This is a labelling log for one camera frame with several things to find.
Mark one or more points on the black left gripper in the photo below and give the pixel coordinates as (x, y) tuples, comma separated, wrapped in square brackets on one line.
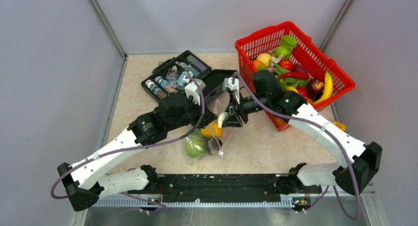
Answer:
[(206, 119)]

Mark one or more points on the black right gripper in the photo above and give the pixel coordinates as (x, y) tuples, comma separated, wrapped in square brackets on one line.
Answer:
[(237, 112)]

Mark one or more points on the white garlic bulb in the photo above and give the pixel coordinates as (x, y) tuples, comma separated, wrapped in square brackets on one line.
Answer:
[(221, 118)]

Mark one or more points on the yellow bell pepper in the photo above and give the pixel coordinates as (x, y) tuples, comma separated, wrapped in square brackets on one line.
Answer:
[(211, 130)]

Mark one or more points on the clear zip top bag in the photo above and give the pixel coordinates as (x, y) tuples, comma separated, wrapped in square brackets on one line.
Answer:
[(226, 135)]

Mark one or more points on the green cabbage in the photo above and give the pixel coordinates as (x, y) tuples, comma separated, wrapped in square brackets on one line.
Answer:
[(195, 146)]

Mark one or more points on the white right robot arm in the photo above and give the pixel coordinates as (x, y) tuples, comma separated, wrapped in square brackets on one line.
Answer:
[(356, 161)]

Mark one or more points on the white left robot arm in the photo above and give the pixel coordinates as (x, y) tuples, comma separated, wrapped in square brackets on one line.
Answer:
[(89, 180)]

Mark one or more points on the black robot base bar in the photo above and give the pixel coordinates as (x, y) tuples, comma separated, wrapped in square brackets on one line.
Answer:
[(225, 188)]

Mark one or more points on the black poker chip case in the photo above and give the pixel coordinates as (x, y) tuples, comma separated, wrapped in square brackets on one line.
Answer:
[(169, 77)]

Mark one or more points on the orange mango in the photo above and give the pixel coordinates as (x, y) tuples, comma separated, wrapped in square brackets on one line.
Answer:
[(259, 65)]

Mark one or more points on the yellow lemon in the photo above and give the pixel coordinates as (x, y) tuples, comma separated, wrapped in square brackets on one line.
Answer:
[(265, 58)]

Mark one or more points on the red tomato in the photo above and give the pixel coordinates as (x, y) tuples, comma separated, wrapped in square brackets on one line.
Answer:
[(286, 64)]

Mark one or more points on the red chili pepper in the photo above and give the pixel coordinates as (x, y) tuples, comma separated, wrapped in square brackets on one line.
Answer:
[(297, 75)]

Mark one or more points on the red apple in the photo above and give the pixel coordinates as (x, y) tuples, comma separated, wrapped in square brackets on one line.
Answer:
[(315, 86)]

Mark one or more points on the light green pepper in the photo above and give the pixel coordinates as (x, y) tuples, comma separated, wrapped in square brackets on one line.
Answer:
[(287, 44)]

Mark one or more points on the red plastic basket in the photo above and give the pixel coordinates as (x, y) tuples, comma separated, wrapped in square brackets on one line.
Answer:
[(306, 58)]

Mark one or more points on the yellow banana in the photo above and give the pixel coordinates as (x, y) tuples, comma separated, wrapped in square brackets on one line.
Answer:
[(328, 89)]

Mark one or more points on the red yellow emergency button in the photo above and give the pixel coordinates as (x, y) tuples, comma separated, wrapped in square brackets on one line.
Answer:
[(340, 125)]

